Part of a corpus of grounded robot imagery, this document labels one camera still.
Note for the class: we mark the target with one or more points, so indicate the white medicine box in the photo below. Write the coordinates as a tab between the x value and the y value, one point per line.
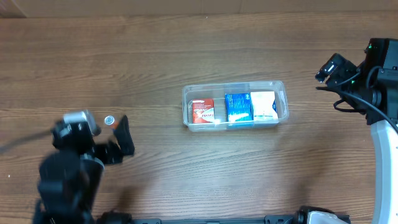
264	105

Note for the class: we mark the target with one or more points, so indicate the clear plastic container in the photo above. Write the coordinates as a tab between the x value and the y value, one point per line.
217	93

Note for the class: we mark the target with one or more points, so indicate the orange vitamin tube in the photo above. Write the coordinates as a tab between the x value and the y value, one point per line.
111	122

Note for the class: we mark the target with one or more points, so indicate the red Panadol box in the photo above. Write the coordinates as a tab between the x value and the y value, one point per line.
203	111

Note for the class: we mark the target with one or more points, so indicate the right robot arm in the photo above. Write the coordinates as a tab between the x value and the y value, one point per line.
382	121

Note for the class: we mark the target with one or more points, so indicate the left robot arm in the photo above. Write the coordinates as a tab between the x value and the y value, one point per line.
70	177

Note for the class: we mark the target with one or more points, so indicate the blue VapoDrops box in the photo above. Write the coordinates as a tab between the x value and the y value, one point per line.
238	107

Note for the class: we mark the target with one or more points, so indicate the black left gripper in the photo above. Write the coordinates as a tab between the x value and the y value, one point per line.
104	152

